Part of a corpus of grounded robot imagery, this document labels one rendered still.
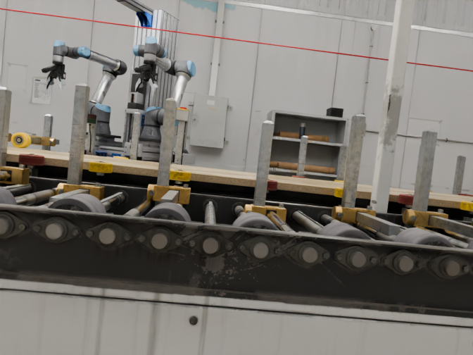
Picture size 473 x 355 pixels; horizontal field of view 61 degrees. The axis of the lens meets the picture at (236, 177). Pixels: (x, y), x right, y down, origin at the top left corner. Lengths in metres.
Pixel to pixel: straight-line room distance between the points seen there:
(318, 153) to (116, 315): 4.48
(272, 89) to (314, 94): 0.53
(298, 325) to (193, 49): 4.52
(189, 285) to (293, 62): 4.55
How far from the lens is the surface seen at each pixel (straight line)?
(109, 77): 3.54
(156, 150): 2.98
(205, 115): 4.79
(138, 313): 0.87
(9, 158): 1.67
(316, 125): 5.17
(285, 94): 5.14
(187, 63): 3.10
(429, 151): 1.49
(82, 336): 0.91
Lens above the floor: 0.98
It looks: 3 degrees down
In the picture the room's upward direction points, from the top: 6 degrees clockwise
